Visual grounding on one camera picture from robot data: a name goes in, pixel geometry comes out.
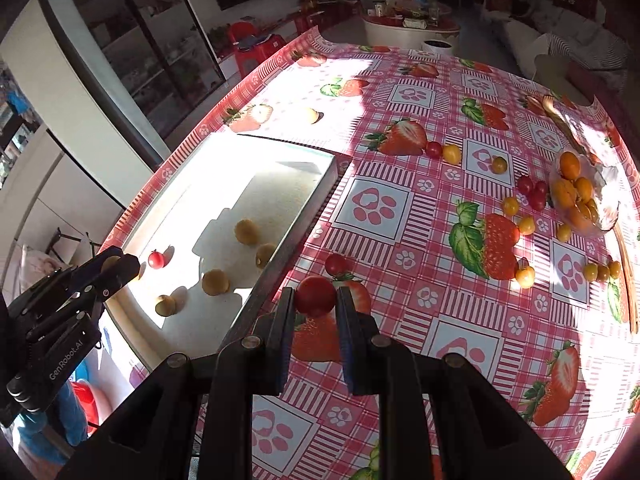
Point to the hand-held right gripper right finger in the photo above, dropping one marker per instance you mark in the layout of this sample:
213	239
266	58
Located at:
350	340

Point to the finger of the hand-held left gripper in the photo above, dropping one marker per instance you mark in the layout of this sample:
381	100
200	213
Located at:
120	275
75	275

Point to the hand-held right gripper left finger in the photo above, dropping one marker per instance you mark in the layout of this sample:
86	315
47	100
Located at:
280	330

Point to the white tray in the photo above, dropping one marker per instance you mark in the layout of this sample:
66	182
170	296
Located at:
280	180

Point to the strawberry printed tablecloth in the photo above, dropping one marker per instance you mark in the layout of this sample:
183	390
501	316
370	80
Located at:
400	220

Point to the yellow cherry tomato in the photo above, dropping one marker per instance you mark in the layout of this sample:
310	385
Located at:
499	164
452	153
510	206
615	269
526	225
525	276
590	272
563	232

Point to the glass display cabinet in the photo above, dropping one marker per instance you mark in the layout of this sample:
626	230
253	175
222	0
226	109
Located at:
135	50

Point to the orange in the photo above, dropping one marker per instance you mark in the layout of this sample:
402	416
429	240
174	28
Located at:
580	216
569	165
564	194
583	187

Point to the brownish cherry tomato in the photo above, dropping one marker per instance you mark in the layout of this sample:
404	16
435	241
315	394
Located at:
603	273

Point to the red plastic stool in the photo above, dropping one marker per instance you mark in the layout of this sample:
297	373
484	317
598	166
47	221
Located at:
250	42

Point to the wooden spatula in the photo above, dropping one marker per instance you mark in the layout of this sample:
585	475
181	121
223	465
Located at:
627	280

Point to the glass bowl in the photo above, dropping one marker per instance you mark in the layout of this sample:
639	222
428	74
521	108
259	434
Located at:
607	200

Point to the white coffee table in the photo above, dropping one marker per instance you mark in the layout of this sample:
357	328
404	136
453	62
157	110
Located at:
410	30

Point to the grey striped sofa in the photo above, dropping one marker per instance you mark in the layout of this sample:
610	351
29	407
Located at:
575	40

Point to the red cushion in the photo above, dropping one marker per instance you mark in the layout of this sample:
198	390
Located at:
575	0

